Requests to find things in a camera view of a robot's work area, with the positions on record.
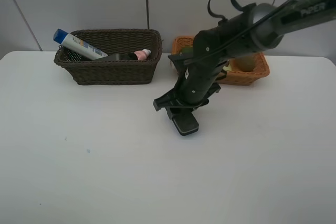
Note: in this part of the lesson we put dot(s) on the pink white-capped bottle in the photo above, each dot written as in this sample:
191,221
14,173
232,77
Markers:
143,54

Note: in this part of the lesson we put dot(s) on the orange wicker basket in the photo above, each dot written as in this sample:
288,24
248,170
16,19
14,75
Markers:
235,76

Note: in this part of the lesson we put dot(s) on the halved avocado with pit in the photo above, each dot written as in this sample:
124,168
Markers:
227,66

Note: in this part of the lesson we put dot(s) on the dark brown wicker basket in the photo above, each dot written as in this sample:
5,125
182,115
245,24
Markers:
113,41

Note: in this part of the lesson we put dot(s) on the brown kiwi fruit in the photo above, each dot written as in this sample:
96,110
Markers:
246,63

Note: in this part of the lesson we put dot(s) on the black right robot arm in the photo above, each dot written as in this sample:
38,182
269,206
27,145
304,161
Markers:
258,27

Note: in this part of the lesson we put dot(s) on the white blue-capped shampoo bottle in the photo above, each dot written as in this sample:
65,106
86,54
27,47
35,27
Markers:
77,45

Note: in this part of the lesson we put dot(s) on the black whiteboard eraser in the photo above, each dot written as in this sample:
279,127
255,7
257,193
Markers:
185,122

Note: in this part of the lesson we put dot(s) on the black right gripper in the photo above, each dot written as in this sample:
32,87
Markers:
188,93

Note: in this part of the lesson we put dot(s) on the green lime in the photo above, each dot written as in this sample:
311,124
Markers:
186,50

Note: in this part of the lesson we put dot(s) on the dark green pump bottle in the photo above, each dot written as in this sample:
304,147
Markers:
119,57

